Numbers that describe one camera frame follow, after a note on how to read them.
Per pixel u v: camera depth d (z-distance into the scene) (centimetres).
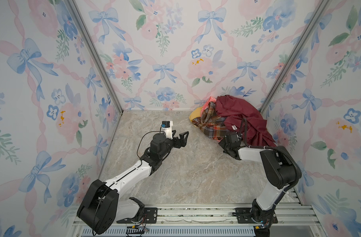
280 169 49
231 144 78
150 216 74
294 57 86
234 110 101
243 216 73
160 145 61
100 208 41
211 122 100
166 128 69
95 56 86
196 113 114
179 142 70
